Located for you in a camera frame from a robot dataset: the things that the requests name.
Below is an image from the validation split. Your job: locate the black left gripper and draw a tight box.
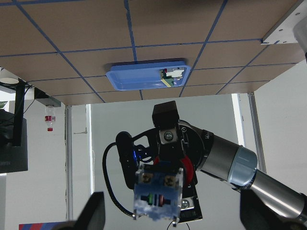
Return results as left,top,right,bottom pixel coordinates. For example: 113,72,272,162
138,101,213,221

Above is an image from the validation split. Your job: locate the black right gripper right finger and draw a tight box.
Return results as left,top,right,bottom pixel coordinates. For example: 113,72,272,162
240,190,307,230

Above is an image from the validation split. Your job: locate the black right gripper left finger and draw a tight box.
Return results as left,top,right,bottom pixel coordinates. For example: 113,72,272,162
55,192,106,230

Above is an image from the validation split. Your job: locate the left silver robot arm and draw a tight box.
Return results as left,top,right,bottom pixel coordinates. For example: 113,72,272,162
121,101,307,230

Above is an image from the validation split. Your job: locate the blue plastic parts tray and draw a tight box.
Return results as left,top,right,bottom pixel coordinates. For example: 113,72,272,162
106,61,191,91

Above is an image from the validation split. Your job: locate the clear plastic bottle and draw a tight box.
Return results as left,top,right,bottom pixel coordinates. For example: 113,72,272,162
45,105,56,132

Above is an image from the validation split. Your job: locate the black computer monitor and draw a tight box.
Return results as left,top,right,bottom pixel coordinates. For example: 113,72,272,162
0,83,28,173

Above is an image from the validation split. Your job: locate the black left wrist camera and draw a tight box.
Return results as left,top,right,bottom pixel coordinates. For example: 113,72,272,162
116,131,139,190

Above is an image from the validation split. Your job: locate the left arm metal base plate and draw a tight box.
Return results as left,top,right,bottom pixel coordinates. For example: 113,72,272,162
261,0,307,49

